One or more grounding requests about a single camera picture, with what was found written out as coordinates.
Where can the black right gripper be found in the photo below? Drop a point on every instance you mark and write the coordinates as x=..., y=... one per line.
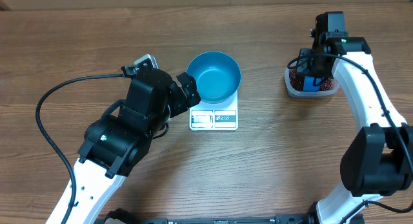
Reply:
x=303, y=68

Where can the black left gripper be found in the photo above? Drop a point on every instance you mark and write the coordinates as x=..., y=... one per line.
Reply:
x=181, y=104

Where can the blue plastic measuring scoop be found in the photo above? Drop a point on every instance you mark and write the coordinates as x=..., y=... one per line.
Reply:
x=312, y=84

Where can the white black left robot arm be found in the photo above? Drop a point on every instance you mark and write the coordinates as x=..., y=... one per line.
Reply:
x=121, y=138

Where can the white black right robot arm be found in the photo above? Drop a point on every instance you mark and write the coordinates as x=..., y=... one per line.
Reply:
x=378, y=162

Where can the blue metal bowl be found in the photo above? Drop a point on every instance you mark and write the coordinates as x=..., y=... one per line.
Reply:
x=217, y=76

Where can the white digital kitchen scale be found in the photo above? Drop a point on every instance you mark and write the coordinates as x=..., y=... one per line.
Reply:
x=222, y=116

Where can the red beans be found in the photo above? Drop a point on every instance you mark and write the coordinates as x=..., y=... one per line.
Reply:
x=296, y=80

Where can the clear plastic food container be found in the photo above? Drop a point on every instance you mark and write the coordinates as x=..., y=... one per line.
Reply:
x=292, y=92

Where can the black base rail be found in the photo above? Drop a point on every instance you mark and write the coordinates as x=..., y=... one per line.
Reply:
x=124, y=217

